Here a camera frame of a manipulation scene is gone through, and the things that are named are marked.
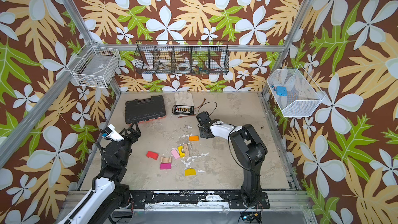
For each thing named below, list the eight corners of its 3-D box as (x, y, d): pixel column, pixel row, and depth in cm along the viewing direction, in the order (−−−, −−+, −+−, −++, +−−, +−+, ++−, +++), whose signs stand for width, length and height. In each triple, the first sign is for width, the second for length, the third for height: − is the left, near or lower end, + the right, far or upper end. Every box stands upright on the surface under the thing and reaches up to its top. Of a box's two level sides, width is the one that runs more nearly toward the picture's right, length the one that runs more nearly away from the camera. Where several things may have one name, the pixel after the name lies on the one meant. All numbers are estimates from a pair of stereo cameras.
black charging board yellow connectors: (174, 114, 109) (173, 112, 107) (174, 107, 113) (174, 104, 111) (194, 114, 109) (193, 112, 107) (194, 107, 113) (194, 105, 111)
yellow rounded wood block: (184, 176, 84) (184, 174, 82) (185, 170, 86) (184, 168, 84) (196, 176, 84) (196, 174, 82) (196, 170, 86) (196, 168, 84)
